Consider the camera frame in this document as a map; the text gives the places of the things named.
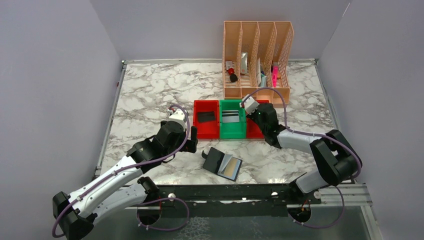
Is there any black leather card holder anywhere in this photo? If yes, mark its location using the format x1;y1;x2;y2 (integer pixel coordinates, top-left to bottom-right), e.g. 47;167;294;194
201;147;228;176

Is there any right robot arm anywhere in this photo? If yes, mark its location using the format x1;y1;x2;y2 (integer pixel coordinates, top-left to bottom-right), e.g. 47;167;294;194
243;101;363;197

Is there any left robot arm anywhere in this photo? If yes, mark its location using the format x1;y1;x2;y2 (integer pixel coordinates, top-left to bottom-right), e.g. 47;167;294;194
51;120;198;240

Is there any silver striped card in bin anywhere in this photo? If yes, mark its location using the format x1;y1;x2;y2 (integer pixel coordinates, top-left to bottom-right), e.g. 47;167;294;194
221;110;240;123

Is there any black card in bin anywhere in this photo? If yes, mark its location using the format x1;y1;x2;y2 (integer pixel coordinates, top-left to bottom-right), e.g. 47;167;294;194
196;111;216;123

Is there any right red plastic bin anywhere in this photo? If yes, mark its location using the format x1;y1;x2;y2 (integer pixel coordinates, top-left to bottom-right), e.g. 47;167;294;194
246;112;264;139

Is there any red plastic bin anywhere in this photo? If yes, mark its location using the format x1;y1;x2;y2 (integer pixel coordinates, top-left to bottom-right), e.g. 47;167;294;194
193;100;220;140
246;112;264;139

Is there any green plastic bin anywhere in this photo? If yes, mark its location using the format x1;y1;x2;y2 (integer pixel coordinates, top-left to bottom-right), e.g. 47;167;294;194
219;99;247;140

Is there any light blue glue stick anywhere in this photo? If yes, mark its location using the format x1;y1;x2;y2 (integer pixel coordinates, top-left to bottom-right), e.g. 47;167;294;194
259;73;267;88

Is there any left red plastic bin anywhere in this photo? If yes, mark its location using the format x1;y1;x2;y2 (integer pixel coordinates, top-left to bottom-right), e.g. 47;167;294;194
193;100;220;140

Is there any pink highlighter pen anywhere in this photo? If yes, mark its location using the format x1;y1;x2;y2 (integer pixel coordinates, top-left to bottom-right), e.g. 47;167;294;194
271;65;279;88

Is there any black round cap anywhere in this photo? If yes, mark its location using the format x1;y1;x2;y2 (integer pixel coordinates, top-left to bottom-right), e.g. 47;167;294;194
229;73;238;83

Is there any grey white tube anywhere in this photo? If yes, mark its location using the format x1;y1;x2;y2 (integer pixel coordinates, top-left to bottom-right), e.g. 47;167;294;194
240;52;248;75

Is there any red round cap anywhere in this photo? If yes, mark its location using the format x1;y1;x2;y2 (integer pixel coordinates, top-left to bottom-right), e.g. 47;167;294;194
227;68;235;76

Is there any peach plastic file organizer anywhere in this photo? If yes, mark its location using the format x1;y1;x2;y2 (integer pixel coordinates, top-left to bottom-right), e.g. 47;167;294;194
222;21;294;108

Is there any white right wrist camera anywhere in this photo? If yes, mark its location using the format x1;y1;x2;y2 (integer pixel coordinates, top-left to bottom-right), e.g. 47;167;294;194
243;96;260;115

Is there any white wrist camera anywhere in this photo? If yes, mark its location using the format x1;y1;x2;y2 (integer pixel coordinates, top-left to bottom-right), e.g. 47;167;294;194
243;96;260;115
168;109;187;125

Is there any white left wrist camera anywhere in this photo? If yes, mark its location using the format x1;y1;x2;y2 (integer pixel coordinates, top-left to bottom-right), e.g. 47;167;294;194
168;109;187;125

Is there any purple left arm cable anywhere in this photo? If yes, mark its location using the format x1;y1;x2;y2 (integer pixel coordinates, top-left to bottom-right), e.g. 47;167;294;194
51;104;191;239

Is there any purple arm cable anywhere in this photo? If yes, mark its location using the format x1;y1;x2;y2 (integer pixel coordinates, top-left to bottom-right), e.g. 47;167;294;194
241;87;364;229
51;104;191;239

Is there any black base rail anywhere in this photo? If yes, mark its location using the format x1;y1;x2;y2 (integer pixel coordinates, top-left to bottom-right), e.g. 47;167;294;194
135;183;322;218

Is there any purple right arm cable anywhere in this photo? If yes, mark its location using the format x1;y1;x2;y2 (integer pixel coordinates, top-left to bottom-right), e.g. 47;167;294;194
241;87;364;229

